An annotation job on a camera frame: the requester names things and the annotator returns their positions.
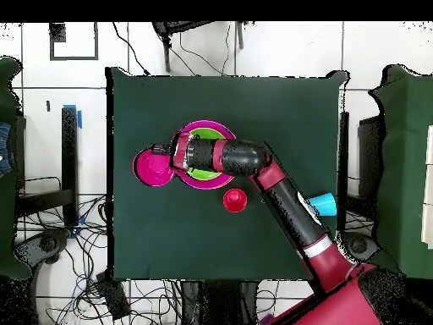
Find small pink-red bowl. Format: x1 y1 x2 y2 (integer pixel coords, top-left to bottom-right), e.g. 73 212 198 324
132 146 177 188

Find green bowl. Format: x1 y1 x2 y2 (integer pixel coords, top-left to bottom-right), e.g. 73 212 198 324
186 127 227 181

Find large pink bowl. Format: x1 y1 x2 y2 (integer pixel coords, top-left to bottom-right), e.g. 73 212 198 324
171 119 237 190

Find red cup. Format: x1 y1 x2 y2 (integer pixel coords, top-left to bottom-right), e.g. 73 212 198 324
222 188 249 213

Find blue tape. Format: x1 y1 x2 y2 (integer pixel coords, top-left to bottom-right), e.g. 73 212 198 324
63 103 83 129

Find dark green tablecloth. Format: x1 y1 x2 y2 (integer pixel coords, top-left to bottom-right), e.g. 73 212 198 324
105 66 349 284

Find black swivel chair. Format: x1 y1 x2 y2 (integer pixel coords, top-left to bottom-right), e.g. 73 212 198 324
14 229 73 268
341 231 381 265

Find blue cup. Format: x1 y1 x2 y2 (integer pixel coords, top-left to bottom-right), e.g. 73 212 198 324
309 192 338 218

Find black power strip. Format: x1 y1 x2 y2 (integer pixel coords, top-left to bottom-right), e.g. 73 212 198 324
94 272 132 321

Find blue denim fabric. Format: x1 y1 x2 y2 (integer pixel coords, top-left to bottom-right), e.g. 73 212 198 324
0 121 15 179

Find green side table cloth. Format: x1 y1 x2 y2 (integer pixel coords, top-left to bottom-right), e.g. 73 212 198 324
366 63 433 282
0 56 34 282

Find white box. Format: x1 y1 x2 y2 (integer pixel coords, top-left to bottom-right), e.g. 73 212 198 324
420 124 433 251

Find black cable with plug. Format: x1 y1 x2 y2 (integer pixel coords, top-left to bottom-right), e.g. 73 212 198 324
112 22 151 76

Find tangled cables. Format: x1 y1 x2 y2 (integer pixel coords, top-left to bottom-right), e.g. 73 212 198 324
16 194 184 325

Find black table frame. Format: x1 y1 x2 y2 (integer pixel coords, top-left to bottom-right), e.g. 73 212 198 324
15 106 80 229

